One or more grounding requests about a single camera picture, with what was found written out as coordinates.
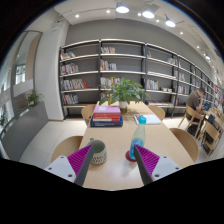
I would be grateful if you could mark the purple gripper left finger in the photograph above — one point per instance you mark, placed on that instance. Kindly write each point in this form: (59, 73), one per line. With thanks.
(74, 167)

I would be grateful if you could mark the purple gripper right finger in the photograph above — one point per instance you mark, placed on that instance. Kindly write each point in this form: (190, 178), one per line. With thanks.
(153, 167)

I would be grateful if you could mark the clear water bottle blue cap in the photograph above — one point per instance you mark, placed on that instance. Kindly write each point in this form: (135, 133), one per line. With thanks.
(138, 137)

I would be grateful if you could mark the wooden chair near left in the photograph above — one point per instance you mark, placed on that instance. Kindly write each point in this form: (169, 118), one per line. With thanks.
(67, 147)

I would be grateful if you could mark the dark red round coaster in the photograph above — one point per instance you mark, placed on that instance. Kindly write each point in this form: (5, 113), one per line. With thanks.
(129, 158)

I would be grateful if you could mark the grey patterned ceramic cup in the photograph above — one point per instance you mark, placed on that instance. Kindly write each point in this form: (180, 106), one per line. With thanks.
(100, 152)

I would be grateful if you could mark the wooden chair near right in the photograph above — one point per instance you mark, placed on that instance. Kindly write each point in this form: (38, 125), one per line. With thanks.
(187, 141)

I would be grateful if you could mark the open magazine on table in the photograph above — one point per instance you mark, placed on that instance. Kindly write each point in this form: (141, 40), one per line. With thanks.
(148, 119)

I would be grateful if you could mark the wooden chair far left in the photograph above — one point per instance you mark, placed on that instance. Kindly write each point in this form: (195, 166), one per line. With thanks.
(87, 112)

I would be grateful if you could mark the wooden chair far right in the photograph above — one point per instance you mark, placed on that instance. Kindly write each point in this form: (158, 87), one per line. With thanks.
(159, 112)

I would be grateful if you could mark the stack of red blue books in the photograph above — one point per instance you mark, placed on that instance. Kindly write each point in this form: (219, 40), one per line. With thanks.
(106, 116)

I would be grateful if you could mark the wooden chair right foreground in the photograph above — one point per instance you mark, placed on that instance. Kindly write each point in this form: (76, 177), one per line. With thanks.
(209, 135)

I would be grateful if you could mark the wooden chair under person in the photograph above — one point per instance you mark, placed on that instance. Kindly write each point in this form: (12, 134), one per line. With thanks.
(193, 118)

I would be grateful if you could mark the green potted plant on table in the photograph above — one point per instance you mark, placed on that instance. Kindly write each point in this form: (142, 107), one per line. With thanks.
(123, 92)

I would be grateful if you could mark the seated person in brown shirt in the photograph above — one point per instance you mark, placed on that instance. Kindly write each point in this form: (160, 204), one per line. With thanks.
(195, 101)

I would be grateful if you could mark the potted plant on ledge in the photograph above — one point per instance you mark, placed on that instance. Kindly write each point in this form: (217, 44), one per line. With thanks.
(33, 99)

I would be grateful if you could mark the potted plant far left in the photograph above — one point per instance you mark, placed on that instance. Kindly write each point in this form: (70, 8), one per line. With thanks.
(3, 120)

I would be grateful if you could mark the large grey bookshelf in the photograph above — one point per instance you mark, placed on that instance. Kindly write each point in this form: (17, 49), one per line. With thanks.
(88, 69)

